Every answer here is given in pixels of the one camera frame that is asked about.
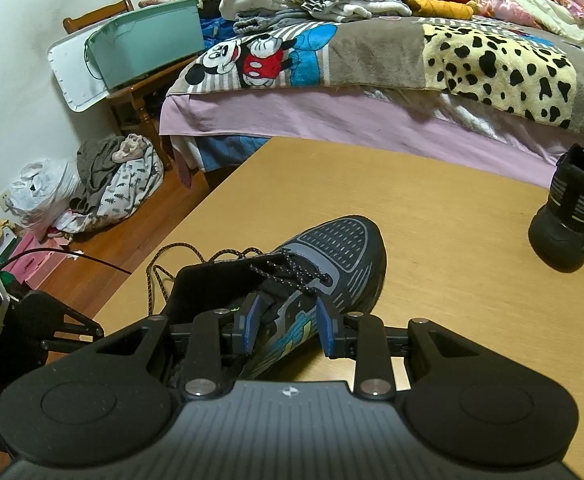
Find cartoon patchwork blanket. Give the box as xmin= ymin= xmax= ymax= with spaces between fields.
xmin=169 ymin=16 xmax=584 ymax=136

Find black speckled shoelace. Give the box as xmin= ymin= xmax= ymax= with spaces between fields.
xmin=145 ymin=242 xmax=334 ymax=315

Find white tray lid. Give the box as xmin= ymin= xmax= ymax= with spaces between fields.
xmin=48 ymin=25 xmax=109 ymax=113

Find laundry pile on floor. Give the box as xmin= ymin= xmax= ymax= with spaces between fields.
xmin=54 ymin=133 xmax=164 ymax=235

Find wooden side table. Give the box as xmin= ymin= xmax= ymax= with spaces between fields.
xmin=63 ymin=0 xmax=203 ymax=168

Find black sneaker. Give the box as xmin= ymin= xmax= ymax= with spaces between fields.
xmin=163 ymin=214 xmax=386 ymax=379
xmin=527 ymin=143 xmax=584 ymax=273

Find teal storage bin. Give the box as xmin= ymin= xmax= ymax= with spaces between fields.
xmin=86 ymin=0 xmax=204 ymax=90

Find purple bed sheet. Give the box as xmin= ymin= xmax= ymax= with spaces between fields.
xmin=159 ymin=88 xmax=584 ymax=188

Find white plastic bag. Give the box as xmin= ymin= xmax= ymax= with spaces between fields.
xmin=6 ymin=157 xmax=80 ymax=229

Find folded yellow garment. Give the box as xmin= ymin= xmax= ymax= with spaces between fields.
xmin=406 ymin=0 xmax=473 ymax=20

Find folded grey striped clothes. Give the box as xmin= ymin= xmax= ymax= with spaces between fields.
xmin=301 ymin=0 xmax=412 ymax=23

